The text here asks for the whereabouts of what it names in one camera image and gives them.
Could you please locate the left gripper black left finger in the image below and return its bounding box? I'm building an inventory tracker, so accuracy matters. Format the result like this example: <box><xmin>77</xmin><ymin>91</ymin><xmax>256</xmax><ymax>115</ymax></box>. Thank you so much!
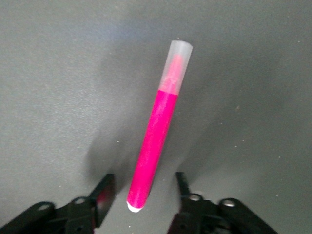
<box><xmin>0</xmin><ymin>173</ymin><xmax>116</xmax><ymax>234</ymax></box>

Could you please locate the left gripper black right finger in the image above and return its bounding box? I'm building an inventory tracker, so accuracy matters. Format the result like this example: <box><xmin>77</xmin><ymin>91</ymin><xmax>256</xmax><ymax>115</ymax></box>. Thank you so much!
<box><xmin>170</xmin><ymin>171</ymin><xmax>279</xmax><ymax>234</ymax></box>

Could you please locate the pink marker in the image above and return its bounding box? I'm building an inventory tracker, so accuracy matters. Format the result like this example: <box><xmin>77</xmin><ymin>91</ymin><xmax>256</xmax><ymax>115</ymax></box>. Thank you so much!
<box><xmin>126</xmin><ymin>39</ymin><xmax>194</xmax><ymax>214</ymax></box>

